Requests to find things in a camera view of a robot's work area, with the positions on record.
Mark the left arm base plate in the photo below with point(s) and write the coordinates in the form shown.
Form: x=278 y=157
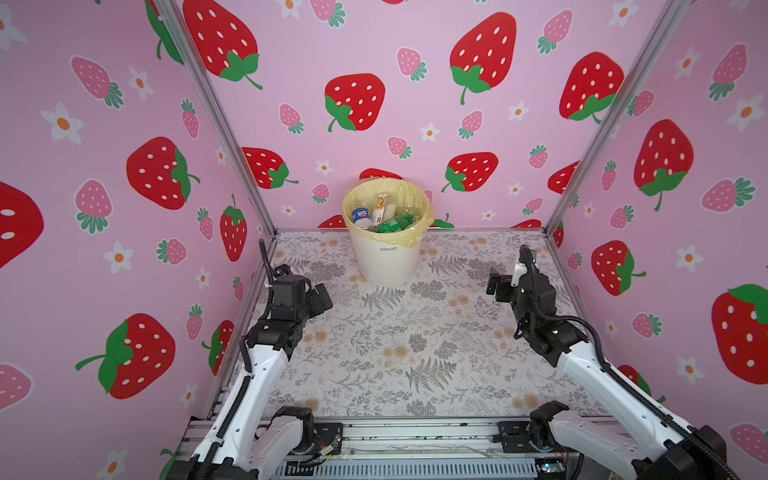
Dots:
x=324 y=434

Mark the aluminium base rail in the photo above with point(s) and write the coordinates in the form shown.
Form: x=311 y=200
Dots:
x=415 y=448

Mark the green bottle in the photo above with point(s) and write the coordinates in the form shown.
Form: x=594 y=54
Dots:
x=398 y=223

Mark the left aluminium corner post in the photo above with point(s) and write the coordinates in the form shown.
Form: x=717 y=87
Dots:
x=180 y=35

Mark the aluminium corner post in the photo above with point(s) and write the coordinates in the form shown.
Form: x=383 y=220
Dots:
x=180 y=35
x=661 y=32

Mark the right aluminium corner post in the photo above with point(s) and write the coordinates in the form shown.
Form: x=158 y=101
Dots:
x=661 y=32

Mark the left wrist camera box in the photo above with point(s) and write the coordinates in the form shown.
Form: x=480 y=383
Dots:
x=290 y=302

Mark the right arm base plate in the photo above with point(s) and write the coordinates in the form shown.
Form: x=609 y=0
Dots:
x=519 y=437

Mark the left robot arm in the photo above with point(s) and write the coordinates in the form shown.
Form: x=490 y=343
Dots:
x=233 y=449

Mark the yellow bin liner bag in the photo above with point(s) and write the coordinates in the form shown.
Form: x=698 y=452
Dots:
x=401 y=193

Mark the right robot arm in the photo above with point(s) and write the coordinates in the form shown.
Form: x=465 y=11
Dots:
x=657 y=444

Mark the clear bottle blue cap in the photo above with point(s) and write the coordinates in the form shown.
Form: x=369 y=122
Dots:
x=361 y=218

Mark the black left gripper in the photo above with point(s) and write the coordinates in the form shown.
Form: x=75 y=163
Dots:
x=316 y=307

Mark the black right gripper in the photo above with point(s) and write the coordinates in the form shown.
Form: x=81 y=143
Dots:
x=507 y=282

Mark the clear bottle blue label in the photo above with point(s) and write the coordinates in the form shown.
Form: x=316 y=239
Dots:
x=412 y=212

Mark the white plastic waste bin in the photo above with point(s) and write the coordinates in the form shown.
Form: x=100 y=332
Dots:
x=390 y=259

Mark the clear bottle orange flower label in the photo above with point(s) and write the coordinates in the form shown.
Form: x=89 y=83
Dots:
x=379 y=209

